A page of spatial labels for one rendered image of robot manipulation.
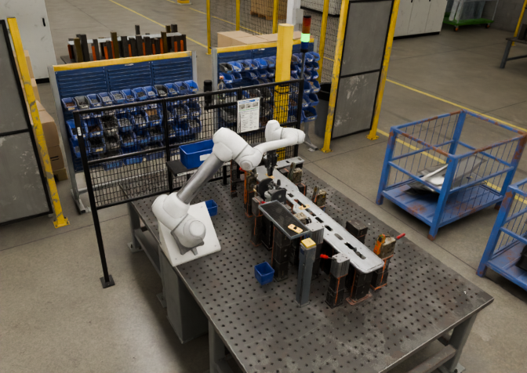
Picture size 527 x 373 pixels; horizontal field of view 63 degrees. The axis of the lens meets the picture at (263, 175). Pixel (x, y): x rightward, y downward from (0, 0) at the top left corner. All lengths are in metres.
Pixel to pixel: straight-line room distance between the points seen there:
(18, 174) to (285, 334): 2.96
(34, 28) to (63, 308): 6.14
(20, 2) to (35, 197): 4.95
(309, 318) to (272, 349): 0.31
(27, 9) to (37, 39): 0.52
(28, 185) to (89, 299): 1.33
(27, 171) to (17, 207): 0.39
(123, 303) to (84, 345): 0.45
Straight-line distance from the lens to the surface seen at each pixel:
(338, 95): 5.93
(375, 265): 2.64
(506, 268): 4.41
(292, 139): 3.05
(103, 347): 3.55
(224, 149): 2.61
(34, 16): 9.03
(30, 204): 4.71
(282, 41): 3.72
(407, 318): 2.82
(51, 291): 4.09
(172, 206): 2.77
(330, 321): 2.68
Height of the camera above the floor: 2.66
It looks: 29 degrees down
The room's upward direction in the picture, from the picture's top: 3 degrees clockwise
